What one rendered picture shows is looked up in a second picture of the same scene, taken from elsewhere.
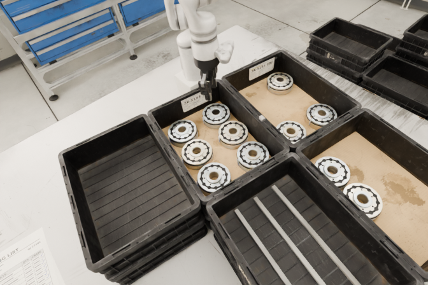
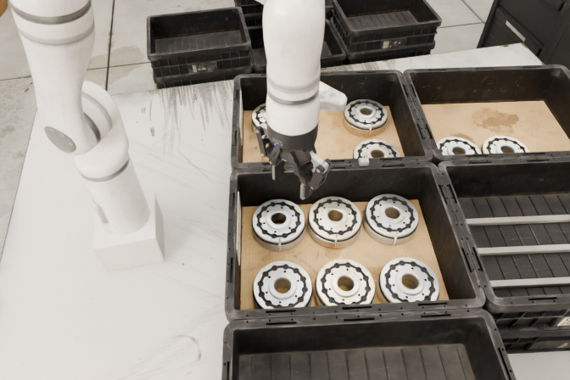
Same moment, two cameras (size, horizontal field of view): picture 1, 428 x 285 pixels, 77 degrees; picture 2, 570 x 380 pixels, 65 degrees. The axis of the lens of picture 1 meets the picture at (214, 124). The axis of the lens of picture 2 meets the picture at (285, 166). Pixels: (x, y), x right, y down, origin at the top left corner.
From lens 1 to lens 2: 0.65 m
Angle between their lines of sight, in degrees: 43
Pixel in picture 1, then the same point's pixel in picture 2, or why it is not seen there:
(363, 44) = (209, 33)
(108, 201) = not seen: outside the picture
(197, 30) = (313, 76)
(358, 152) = (433, 120)
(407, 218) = (530, 136)
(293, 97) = not seen: hidden behind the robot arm
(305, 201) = (480, 203)
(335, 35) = (165, 41)
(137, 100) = (56, 365)
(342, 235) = (535, 196)
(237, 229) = not seen: hidden behind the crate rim
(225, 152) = (358, 250)
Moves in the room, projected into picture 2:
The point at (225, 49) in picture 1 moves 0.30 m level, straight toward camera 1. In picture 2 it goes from (323, 88) to (541, 159)
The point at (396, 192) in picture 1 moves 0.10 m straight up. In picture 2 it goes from (497, 125) to (512, 92)
